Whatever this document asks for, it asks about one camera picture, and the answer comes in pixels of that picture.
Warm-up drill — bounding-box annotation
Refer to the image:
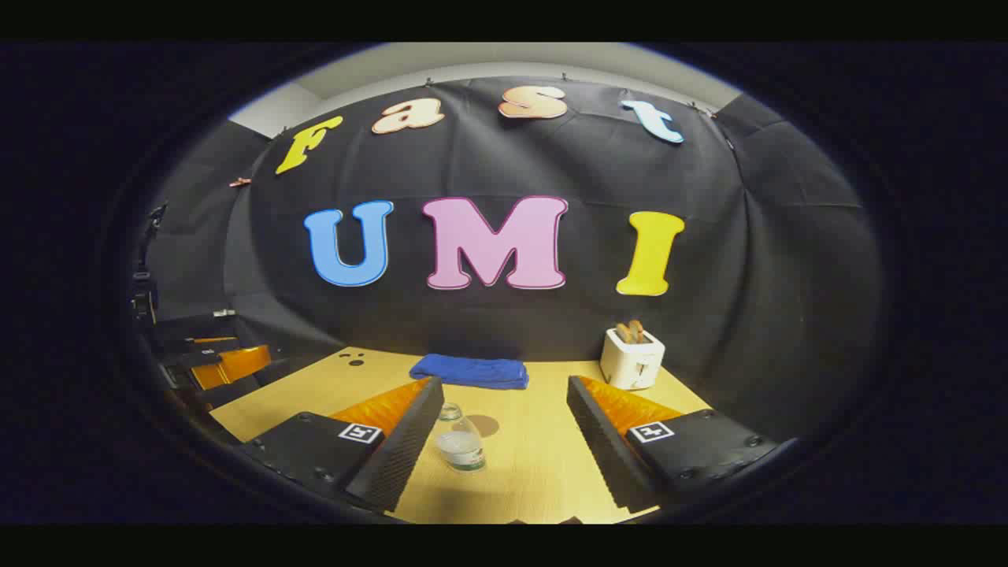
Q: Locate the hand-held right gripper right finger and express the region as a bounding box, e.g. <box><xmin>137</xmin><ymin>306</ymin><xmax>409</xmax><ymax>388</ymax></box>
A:
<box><xmin>565</xmin><ymin>375</ymin><xmax>796</xmax><ymax>517</ymax></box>

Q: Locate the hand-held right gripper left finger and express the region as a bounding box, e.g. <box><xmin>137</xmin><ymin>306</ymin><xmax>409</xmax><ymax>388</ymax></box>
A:
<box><xmin>236</xmin><ymin>376</ymin><xmax>446</xmax><ymax>514</ymax></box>

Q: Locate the clear plastic water bottle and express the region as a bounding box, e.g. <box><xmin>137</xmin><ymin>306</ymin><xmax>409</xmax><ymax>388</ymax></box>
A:
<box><xmin>435</xmin><ymin>402</ymin><xmax>487</xmax><ymax>473</ymax></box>

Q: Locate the black tripod stand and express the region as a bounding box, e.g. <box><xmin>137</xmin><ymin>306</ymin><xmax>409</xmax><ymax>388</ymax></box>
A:
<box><xmin>131</xmin><ymin>203</ymin><xmax>168</xmax><ymax>324</ymax></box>

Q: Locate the white toaster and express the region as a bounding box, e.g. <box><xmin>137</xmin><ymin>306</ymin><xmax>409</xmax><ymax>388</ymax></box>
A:
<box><xmin>600</xmin><ymin>327</ymin><xmax>666</xmax><ymax>391</ymax></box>

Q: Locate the blue folded towel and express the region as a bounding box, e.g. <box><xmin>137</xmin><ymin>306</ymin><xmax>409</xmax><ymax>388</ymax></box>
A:
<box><xmin>409</xmin><ymin>354</ymin><xmax>530</xmax><ymax>391</ymax></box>

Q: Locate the black backdrop cloth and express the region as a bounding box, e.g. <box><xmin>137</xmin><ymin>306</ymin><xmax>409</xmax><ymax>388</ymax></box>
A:
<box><xmin>146</xmin><ymin>76</ymin><xmax>883</xmax><ymax>442</ymax></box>

